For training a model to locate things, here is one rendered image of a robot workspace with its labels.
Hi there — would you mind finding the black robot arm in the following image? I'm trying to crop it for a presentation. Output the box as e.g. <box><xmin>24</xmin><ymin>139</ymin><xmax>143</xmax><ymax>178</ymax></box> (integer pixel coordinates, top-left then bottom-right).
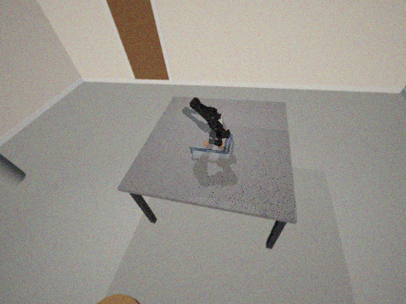
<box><xmin>190</xmin><ymin>97</ymin><xmax>230</xmax><ymax>138</ymax></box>

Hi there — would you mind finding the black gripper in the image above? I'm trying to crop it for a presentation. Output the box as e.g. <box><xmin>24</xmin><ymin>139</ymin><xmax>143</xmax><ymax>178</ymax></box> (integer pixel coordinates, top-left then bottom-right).
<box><xmin>215</xmin><ymin>133</ymin><xmax>222</xmax><ymax>147</ymax></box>

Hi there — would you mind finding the clear low corner wall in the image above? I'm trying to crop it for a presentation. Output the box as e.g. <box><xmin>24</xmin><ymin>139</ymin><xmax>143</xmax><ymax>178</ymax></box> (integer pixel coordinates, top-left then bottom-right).
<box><xmin>191</xmin><ymin>150</ymin><xmax>230</xmax><ymax>159</ymax></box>

